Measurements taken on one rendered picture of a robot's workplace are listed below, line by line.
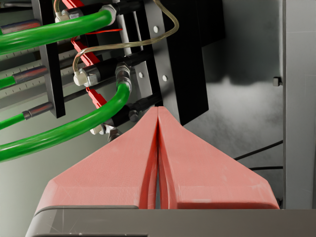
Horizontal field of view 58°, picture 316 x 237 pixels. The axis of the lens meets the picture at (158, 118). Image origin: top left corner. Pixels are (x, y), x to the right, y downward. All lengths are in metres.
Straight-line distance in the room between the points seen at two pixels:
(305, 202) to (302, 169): 0.06
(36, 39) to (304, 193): 0.39
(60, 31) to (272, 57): 0.38
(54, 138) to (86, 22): 0.10
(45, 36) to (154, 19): 0.25
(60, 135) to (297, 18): 0.28
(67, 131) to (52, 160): 0.51
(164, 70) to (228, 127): 0.23
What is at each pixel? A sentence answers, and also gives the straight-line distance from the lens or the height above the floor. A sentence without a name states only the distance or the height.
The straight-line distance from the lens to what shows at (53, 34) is 0.24.
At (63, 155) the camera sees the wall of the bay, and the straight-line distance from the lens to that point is 0.77.
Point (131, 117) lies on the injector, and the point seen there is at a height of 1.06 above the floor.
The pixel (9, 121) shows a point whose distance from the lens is 0.61.
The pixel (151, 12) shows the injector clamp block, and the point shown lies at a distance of 0.47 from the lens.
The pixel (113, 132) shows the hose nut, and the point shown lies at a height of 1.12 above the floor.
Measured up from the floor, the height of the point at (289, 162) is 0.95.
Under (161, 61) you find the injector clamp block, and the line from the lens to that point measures 0.48.
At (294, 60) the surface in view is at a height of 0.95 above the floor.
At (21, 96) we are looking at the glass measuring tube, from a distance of 0.66.
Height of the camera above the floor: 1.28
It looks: 34 degrees down
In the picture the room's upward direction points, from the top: 119 degrees counter-clockwise
